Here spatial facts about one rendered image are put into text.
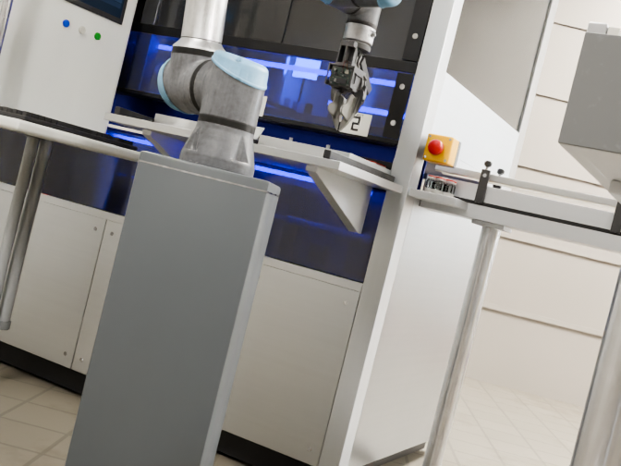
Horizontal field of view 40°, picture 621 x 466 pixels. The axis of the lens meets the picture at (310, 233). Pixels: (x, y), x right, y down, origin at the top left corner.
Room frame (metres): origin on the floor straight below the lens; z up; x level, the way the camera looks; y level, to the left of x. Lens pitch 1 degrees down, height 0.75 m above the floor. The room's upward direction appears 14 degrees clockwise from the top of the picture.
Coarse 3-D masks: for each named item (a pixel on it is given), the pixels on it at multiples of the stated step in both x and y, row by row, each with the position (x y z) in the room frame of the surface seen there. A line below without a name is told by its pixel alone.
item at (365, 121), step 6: (360, 114) 2.37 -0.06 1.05; (354, 120) 2.38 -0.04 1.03; (360, 120) 2.37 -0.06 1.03; (366, 120) 2.36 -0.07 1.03; (348, 126) 2.38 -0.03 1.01; (354, 126) 2.37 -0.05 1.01; (360, 126) 2.37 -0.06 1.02; (366, 126) 2.36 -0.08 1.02; (348, 132) 2.38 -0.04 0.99; (354, 132) 2.37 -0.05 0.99; (360, 132) 2.36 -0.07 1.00; (366, 132) 2.36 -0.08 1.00
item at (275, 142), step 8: (264, 136) 2.20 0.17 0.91; (264, 144) 2.19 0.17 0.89; (272, 144) 2.18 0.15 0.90; (280, 144) 2.17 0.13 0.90; (288, 144) 2.16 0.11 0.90; (296, 144) 2.15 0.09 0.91; (304, 144) 2.14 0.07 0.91; (296, 152) 2.15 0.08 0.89; (304, 152) 2.14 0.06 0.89; (312, 152) 2.13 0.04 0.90; (320, 152) 2.12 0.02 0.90; (336, 152) 2.10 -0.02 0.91; (344, 152) 2.09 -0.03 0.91; (360, 160) 2.15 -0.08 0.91; (376, 168) 2.24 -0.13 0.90; (384, 168) 2.29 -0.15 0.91
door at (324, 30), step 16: (304, 0) 2.50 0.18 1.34; (320, 0) 2.48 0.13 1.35; (416, 0) 2.35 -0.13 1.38; (304, 16) 2.50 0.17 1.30; (320, 16) 2.47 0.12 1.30; (336, 16) 2.45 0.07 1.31; (384, 16) 2.38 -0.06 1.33; (400, 16) 2.36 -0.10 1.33; (288, 32) 2.51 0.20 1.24; (304, 32) 2.49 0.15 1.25; (320, 32) 2.47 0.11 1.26; (336, 32) 2.44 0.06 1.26; (384, 32) 2.38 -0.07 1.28; (400, 32) 2.36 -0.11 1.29; (320, 48) 2.46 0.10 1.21; (336, 48) 2.44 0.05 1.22; (384, 48) 2.37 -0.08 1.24; (400, 48) 2.35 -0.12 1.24
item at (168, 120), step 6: (156, 114) 2.36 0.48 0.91; (156, 120) 2.35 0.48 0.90; (162, 120) 2.35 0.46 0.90; (168, 120) 2.34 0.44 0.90; (174, 120) 2.33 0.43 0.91; (180, 120) 2.32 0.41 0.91; (186, 120) 2.31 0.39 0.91; (174, 126) 2.33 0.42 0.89; (180, 126) 2.32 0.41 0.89; (186, 126) 2.31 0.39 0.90; (192, 126) 2.30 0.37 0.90
